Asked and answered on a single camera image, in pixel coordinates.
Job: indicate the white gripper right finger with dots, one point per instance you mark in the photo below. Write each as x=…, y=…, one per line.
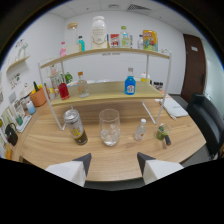
x=156, y=168

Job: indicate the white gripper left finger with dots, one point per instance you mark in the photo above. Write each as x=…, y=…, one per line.
x=71, y=170

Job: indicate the clear cup of limes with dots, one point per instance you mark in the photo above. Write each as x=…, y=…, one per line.
x=162, y=132

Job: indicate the clear bottle red label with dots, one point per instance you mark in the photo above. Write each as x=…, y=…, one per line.
x=140, y=131

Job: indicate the silver black soda water can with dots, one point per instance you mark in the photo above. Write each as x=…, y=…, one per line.
x=76, y=128

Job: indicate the clear glass with ice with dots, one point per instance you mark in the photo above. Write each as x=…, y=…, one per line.
x=109, y=130

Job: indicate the white notebook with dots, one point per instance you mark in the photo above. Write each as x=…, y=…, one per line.
x=176, y=108

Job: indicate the white tray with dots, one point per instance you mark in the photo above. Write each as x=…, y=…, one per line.
x=24, y=123

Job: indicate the black chair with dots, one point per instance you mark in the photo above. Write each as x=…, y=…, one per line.
x=206, y=123

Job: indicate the black handbag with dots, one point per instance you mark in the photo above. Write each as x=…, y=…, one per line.
x=12, y=135

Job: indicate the white bottle blue base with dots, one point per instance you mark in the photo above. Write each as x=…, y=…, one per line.
x=31, y=108

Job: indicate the small red liquid bottle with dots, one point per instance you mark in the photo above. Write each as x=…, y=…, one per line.
x=64, y=91

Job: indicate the orange pot with utensils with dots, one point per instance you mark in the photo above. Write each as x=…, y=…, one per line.
x=38, y=98

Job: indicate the clear bottle orange cap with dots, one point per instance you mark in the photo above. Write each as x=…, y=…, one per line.
x=83, y=88

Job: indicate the white wood two-tier shelf rack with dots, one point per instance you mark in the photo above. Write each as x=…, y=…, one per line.
x=110, y=93

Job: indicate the blue liquid bottle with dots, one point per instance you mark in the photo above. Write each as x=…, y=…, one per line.
x=130, y=85

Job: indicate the green potted plant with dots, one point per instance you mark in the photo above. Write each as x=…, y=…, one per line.
x=68, y=77

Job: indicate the brown door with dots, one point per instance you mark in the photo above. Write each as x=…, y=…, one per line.
x=193, y=68

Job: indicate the small pink bottle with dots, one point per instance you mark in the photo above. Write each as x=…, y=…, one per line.
x=63, y=50

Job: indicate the small teal bottle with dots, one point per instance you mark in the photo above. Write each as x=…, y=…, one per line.
x=82, y=45

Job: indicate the small clear bottle blue cap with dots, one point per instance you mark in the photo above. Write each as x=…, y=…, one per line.
x=140, y=43

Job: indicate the yellow printed drink can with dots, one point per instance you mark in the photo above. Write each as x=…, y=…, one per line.
x=150, y=40

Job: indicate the clear bottle green cap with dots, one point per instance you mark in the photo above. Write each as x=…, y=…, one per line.
x=124, y=38

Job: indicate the large white milk bottle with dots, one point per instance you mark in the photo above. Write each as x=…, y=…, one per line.
x=99, y=33

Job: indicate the ceiling air vent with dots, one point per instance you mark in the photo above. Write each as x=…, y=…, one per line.
x=138, y=7

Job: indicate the wooden wall shelf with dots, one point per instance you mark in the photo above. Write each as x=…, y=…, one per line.
x=18, y=63

